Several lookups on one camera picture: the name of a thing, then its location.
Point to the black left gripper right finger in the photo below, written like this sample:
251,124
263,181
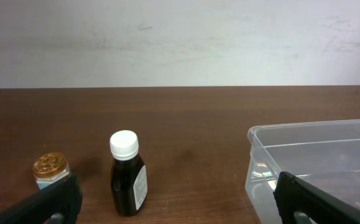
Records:
300,202

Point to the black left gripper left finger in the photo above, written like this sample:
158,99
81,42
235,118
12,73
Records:
63,197

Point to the gold-lid small balm jar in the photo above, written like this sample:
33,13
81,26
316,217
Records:
50,168

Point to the dark brown syrup bottle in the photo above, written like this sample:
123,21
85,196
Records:
128,173

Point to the clear plastic container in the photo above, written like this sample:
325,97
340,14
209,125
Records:
325,154

